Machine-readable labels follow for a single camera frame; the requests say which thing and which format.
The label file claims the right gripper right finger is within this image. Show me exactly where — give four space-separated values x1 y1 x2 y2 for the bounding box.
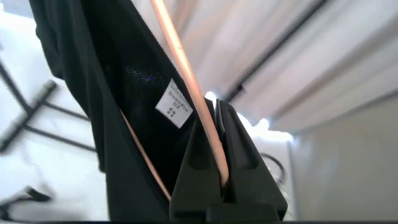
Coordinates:
216 99 289 221

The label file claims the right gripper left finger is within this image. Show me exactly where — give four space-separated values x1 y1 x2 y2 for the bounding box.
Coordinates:
169 119 224 221

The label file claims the black garment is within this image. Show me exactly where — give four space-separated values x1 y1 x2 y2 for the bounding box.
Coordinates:
27 0 215 222

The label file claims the black clothes rack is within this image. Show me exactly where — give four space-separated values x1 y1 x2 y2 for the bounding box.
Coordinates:
0 0 327 153

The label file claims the white curtain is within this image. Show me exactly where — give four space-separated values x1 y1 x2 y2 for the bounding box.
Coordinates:
130 0 398 134

